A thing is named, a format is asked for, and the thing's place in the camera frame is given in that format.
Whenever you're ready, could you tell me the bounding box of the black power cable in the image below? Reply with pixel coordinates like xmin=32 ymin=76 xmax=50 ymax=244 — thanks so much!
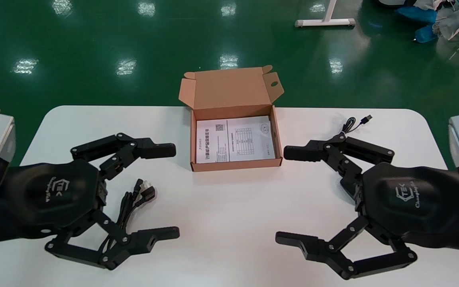
xmin=97 ymin=179 xmax=157 ymax=256

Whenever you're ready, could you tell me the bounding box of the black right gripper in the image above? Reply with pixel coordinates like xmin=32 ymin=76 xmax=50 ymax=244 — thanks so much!
xmin=275 ymin=162 xmax=459 ymax=280

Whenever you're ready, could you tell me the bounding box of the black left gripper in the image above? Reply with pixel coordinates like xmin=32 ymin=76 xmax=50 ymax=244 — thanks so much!
xmin=0 ymin=133 xmax=180 ymax=271

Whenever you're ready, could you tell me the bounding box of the white printed instruction sheet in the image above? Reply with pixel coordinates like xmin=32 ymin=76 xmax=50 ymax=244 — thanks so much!
xmin=196 ymin=116 xmax=276 ymax=164

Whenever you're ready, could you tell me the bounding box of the brown cardboard storage box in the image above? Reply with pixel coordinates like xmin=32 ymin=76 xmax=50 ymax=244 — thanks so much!
xmin=178 ymin=65 xmax=285 ymax=172

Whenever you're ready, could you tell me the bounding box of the white metal table foot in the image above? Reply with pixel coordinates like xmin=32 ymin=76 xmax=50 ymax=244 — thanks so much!
xmin=294 ymin=0 xmax=356 ymax=28

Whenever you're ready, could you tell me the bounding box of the black wired computer mouse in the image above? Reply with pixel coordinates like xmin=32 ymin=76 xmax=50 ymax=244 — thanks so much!
xmin=340 ymin=115 xmax=373 ymax=138

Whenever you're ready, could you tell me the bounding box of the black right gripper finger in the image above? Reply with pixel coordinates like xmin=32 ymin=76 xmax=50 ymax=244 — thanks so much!
xmin=283 ymin=133 xmax=395 ymax=188

